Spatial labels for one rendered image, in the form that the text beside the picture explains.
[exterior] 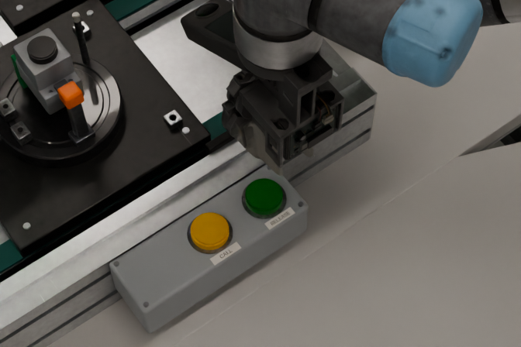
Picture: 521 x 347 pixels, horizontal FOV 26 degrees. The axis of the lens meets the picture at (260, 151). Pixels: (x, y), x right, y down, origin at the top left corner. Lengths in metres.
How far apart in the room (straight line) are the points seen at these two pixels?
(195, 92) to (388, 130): 0.24
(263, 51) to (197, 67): 0.45
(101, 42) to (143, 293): 0.32
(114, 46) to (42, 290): 0.30
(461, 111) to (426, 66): 0.59
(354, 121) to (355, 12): 0.49
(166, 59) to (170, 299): 0.33
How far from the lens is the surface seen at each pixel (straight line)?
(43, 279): 1.19
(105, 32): 1.32
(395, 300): 1.27
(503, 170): 1.37
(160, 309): 1.17
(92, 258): 1.19
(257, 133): 1.06
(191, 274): 1.17
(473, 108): 1.41
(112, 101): 1.24
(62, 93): 1.15
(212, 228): 1.18
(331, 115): 1.00
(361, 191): 1.33
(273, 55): 0.91
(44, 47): 1.17
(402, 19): 0.81
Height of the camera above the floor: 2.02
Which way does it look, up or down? 59 degrees down
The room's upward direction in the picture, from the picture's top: straight up
